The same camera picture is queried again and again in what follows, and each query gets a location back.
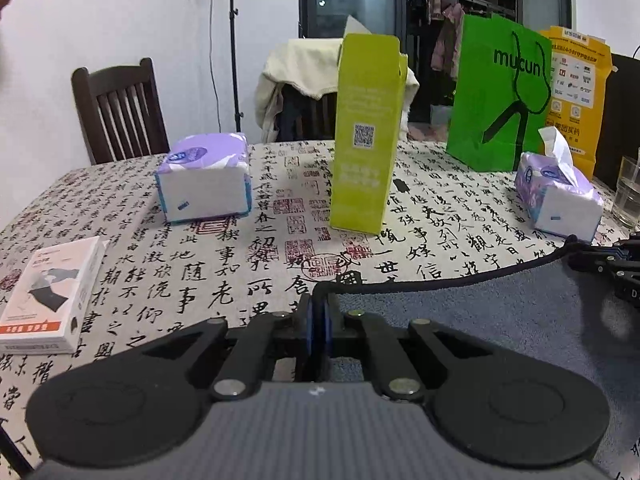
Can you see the black tripod leg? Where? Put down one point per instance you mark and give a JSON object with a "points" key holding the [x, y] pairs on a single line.
{"points": [[12, 452]]}

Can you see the hanging pink garment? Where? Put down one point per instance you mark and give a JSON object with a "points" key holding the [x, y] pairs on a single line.
{"points": [[447, 40]]}

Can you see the clear drinking glass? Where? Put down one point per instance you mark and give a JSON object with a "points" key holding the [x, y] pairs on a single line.
{"points": [[627, 195]]}

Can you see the grey towel with black trim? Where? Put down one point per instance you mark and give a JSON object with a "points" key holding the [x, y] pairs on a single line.
{"points": [[500, 310]]}

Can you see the opened purple tissue pack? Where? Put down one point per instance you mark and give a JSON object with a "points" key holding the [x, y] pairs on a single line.
{"points": [[565, 210]]}

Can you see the chair draped with cream cloth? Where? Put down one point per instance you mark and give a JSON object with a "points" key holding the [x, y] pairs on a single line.
{"points": [[300, 65]]}

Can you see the yellow paper bag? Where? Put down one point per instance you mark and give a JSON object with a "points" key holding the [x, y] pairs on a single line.
{"points": [[580, 90]]}

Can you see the cloth-draped dark chair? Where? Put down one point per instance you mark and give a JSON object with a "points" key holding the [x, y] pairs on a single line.
{"points": [[307, 115]]}

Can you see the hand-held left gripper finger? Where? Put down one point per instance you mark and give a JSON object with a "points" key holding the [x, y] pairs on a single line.
{"points": [[323, 332], [311, 332]]}

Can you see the black screen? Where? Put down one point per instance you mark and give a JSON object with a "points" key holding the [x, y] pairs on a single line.
{"points": [[622, 120]]}

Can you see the tall yellow-green carton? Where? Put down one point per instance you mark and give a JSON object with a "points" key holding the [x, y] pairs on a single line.
{"points": [[365, 160]]}

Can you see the sealed purple tissue pack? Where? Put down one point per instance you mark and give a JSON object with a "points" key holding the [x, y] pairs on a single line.
{"points": [[200, 195]]}

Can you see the small white cardboard box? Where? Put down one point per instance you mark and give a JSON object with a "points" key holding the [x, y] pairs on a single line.
{"points": [[45, 295]]}

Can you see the dark wooden chair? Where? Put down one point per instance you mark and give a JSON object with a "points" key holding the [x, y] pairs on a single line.
{"points": [[120, 110]]}

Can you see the black stand pole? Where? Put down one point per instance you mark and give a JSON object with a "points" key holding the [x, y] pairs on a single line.
{"points": [[233, 60]]}

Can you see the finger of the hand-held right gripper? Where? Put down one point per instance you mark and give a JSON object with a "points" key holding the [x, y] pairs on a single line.
{"points": [[607, 257]]}

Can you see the green paper bag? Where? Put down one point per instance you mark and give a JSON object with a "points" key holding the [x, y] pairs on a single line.
{"points": [[490, 110]]}

